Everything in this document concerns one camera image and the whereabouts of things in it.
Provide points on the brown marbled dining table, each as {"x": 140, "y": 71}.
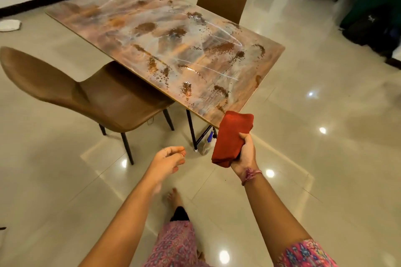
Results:
{"x": 163, "y": 47}

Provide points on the black bag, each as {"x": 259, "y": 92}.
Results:
{"x": 369, "y": 33}

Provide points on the person's left hand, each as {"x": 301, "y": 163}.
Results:
{"x": 163, "y": 163}

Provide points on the person's left forearm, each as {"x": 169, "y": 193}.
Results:
{"x": 125, "y": 226}

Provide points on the pink patterned trouser leg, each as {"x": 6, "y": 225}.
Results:
{"x": 177, "y": 245}

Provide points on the person's right thumb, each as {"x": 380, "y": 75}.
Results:
{"x": 245, "y": 138}

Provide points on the pink patterned sleeve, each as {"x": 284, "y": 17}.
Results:
{"x": 305, "y": 256}

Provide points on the red cloth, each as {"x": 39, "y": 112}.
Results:
{"x": 231, "y": 138}

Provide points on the person's right hand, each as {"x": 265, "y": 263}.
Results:
{"x": 247, "y": 159}

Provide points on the white cloth on floor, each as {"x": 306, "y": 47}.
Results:
{"x": 9, "y": 25}

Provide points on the person's bare foot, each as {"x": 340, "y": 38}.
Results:
{"x": 174, "y": 198}

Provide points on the person's right forearm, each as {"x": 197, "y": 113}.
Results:
{"x": 269, "y": 210}

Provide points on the person's left fingers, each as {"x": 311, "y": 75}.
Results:
{"x": 175, "y": 151}

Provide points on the clear spray bottle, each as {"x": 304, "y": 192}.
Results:
{"x": 208, "y": 144}

